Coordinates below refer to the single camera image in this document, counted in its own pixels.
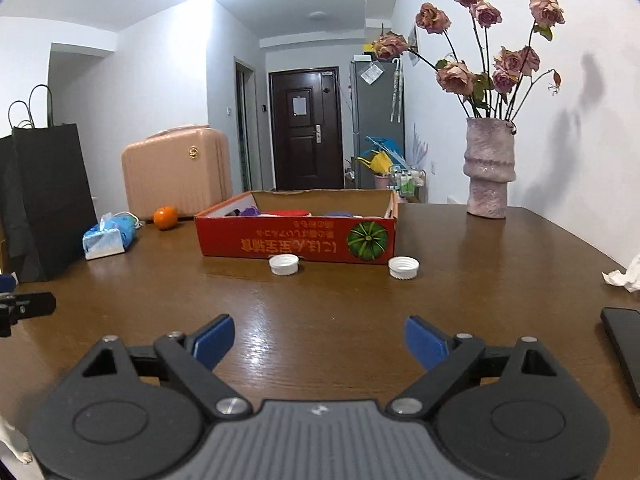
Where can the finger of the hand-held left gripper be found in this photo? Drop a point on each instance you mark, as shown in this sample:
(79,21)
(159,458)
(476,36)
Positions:
(30,306)

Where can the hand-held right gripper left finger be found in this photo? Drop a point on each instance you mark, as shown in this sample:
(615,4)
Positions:
(216,336)

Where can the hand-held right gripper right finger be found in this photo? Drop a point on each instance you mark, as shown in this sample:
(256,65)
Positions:
(425,342)

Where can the white bottle cap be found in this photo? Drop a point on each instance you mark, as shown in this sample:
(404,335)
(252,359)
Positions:
(283,264)
(403,267)

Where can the red cardboard box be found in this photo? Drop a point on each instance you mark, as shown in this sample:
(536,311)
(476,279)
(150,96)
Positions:
(300,245)

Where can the purple bottle cap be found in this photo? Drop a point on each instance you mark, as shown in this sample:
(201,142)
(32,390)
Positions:
(248,212)

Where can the blue bottle cap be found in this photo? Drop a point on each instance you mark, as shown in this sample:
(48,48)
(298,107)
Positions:
(340,214)

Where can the blue tissue pack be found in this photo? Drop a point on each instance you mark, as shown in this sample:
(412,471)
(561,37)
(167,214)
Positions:
(107,240)

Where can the black paper bag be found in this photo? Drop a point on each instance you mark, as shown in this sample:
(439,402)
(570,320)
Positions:
(50,200)

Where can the orange fruit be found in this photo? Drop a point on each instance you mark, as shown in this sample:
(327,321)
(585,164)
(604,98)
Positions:
(165,218)

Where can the pink suitcase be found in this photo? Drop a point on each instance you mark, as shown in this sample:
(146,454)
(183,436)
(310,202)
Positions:
(175,175)

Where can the pink bucket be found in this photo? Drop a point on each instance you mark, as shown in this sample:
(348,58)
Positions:
(382,182)

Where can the pink ceramic vase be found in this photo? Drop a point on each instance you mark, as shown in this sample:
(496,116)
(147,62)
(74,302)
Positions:
(490,170)

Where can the blue and yellow umbrellas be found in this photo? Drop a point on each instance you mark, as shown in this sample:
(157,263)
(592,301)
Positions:
(382,155)

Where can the purple feather decoration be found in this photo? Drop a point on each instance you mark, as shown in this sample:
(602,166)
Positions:
(421,147)

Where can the black smartphone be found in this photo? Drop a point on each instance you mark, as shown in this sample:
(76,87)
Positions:
(625,345)

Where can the dark brown entrance door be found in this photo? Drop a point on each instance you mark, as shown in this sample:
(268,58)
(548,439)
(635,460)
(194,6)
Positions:
(305,150)

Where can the crumpled white tissue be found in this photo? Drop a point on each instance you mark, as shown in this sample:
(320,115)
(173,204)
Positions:
(627,275)

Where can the grey refrigerator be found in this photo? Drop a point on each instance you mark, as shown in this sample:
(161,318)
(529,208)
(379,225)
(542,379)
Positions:
(372,115)

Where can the hanging white umbrellas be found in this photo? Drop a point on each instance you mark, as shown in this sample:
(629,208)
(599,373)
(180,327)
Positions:
(396,90)

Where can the dried pink roses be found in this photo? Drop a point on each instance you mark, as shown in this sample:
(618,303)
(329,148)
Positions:
(457,77)

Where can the clear bag on refrigerator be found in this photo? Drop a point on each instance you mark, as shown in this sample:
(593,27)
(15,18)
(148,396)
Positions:
(371,74)

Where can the side door frame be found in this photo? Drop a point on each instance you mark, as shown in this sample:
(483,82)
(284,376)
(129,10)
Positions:
(245,130)

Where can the wall poster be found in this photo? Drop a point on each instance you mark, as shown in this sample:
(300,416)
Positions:
(413,55)

